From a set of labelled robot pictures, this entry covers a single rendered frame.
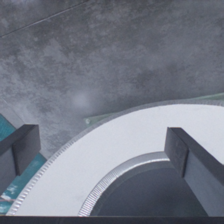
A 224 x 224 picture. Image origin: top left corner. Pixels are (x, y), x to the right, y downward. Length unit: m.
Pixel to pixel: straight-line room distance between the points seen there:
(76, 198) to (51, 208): 0.10
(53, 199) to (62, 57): 0.71
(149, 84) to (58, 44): 0.56
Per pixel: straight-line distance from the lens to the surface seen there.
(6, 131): 1.71
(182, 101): 0.84
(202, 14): 0.93
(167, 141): 0.16
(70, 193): 0.68
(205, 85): 1.09
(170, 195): 0.88
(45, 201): 0.73
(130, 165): 0.64
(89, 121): 1.20
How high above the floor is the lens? 0.87
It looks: 49 degrees down
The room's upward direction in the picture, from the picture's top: 171 degrees counter-clockwise
